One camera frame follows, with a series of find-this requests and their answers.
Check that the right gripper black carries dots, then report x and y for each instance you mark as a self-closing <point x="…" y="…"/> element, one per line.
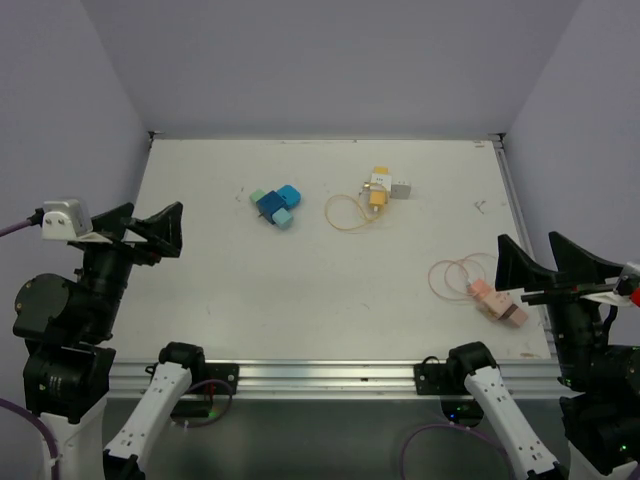
<point x="583" y="272"/>

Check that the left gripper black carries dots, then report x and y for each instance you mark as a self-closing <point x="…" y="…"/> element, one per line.
<point x="161" y="232"/>

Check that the pink cube socket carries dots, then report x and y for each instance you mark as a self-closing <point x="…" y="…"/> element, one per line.
<point x="495" y="305"/>

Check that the salmon pink USB charger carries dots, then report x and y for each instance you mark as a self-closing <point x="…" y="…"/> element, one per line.
<point x="479" y="289"/>

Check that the mint green USB charger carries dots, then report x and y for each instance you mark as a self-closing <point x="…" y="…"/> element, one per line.
<point x="256" y="196"/>

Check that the dark blue cube socket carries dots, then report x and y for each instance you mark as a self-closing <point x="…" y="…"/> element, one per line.
<point x="269" y="204"/>

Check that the light cyan USB charger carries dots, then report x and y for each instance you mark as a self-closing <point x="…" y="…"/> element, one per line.
<point x="282" y="218"/>

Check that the bright blue plug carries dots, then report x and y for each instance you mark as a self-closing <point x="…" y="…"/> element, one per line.
<point x="290" y="195"/>

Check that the pink charger brown band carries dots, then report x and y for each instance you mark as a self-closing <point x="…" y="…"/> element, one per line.
<point x="514" y="316"/>

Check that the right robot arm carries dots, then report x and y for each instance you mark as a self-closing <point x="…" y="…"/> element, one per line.
<point x="601" y="418"/>

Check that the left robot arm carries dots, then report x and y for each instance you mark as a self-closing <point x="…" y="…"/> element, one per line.
<point x="66" y="325"/>

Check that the white cube socket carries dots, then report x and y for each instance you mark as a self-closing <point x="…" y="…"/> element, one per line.
<point x="381" y="182"/>

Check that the yellow top plug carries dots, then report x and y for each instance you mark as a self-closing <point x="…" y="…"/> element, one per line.
<point x="380" y="171"/>

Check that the grey white charger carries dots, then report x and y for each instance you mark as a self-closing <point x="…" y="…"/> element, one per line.
<point x="401" y="190"/>

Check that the yellow USB charger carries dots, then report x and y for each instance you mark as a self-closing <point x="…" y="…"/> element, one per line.
<point x="377" y="199"/>

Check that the aluminium right side rail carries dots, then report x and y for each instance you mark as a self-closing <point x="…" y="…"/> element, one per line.
<point x="522" y="232"/>

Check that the aluminium rail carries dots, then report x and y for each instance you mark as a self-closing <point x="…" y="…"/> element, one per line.
<point x="522" y="232"/>
<point x="372" y="380"/>

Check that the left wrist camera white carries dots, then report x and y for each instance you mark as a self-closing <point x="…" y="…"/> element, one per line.
<point x="65" y="220"/>

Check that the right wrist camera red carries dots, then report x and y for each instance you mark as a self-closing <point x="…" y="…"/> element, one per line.
<point x="625" y="293"/>

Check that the aluminium front rail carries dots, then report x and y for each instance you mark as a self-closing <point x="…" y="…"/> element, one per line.
<point x="372" y="380"/>

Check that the right black base bracket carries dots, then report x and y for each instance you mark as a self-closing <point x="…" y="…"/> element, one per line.
<point x="432" y="378"/>

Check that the black base bracket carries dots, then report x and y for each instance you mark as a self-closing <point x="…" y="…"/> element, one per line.
<point x="228" y="373"/>
<point x="432" y="378"/>

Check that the left black base bracket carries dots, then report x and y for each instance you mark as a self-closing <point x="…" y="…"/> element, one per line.
<point x="228" y="373"/>

